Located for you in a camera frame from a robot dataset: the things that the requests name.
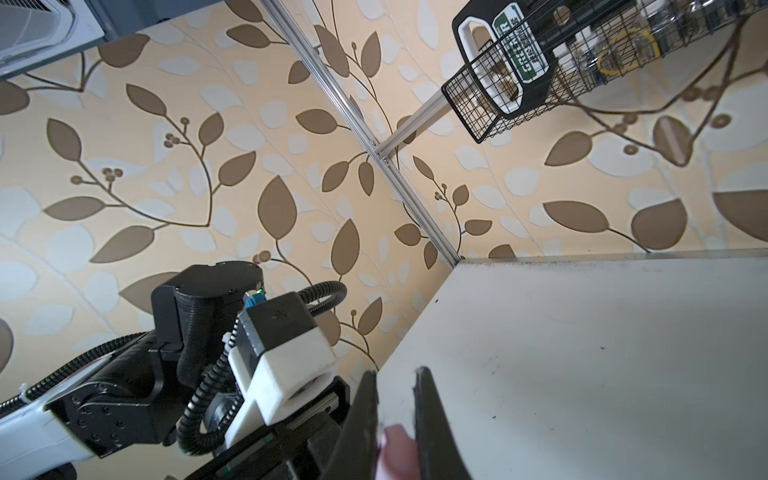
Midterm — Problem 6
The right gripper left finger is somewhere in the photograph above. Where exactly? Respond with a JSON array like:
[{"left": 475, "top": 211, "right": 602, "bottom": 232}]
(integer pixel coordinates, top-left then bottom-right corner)
[{"left": 320, "top": 371, "right": 379, "bottom": 480}]

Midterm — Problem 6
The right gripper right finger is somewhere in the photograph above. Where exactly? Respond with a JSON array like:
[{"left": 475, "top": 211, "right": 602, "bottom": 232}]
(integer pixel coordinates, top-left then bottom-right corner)
[{"left": 413, "top": 366, "right": 471, "bottom": 480}]

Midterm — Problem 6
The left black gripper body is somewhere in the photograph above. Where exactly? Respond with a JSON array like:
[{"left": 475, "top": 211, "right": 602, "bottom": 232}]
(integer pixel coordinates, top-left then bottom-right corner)
[{"left": 188, "top": 376, "right": 351, "bottom": 480}]

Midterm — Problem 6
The pink pen cap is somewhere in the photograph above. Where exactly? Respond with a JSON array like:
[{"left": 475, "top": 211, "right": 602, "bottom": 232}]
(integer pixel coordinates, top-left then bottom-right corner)
[{"left": 374, "top": 425, "right": 421, "bottom": 480}]

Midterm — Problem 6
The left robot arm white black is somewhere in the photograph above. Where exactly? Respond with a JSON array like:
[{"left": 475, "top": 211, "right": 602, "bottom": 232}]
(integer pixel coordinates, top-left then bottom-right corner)
[{"left": 1, "top": 261, "right": 350, "bottom": 479}]

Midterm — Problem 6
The black tool in basket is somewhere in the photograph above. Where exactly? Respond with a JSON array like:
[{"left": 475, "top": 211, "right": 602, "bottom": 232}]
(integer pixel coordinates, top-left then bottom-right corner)
[{"left": 452, "top": 1, "right": 613, "bottom": 120}]

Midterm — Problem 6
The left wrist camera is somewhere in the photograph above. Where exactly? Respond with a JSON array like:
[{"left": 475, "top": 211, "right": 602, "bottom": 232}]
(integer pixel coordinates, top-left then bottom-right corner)
[{"left": 225, "top": 292, "right": 336, "bottom": 447}]

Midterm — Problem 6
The aluminium frame back bar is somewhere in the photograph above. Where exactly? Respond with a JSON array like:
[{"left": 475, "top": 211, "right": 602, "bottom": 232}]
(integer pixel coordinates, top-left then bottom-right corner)
[{"left": 375, "top": 90, "right": 451, "bottom": 158}]

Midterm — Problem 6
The aluminium frame corner post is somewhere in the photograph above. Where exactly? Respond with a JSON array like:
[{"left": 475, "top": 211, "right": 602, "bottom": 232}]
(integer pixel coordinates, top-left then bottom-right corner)
[{"left": 262, "top": 1, "right": 460, "bottom": 268}]

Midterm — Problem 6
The black wire basket back wall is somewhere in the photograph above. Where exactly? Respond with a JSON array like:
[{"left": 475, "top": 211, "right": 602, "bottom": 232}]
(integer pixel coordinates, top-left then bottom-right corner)
[{"left": 441, "top": 1, "right": 767, "bottom": 143}]

